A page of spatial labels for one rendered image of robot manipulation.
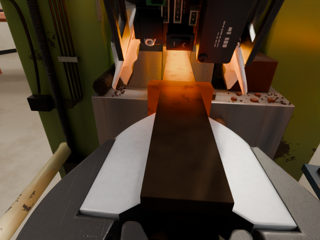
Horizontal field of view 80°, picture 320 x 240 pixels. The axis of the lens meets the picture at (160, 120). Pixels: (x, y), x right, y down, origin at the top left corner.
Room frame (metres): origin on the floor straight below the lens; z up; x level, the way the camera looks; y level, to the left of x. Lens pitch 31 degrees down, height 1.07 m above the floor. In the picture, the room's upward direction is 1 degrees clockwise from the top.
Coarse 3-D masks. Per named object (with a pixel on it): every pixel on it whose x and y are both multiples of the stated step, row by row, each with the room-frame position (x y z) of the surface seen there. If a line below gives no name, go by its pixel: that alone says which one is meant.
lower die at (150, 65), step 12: (144, 48) 0.42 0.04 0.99; (156, 48) 0.42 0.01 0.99; (144, 60) 0.39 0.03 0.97; (156, 60) 0.39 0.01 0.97; (192, 60) 0.39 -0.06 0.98; (144, 72) 0.39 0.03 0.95; (156, 72) 0.39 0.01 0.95; (204, 72) 0.38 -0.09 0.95; (120, 84) 0.39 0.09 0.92; (132, 84) 0.39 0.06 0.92; (144, 84) 0.39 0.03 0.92
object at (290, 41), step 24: (288, 0) 0.51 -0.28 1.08; (312, 0) 0.51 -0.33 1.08; (288, 24) 0.51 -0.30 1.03; (312, 24) 0.51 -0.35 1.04; (264, 48) 0.52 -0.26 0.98; (288, 48) 0.51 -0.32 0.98; (312, 48) 0.51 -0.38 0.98; (288, 72) 0.51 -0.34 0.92; (312, 72) 0.51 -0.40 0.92; (288, 96) 0.51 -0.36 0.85; (312, 96) 0.50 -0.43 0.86; (312, 120) 0.50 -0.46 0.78; (288, 144) 0.50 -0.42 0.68; (312, 144) 0.50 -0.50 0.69; (288, 168) 0.50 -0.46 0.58
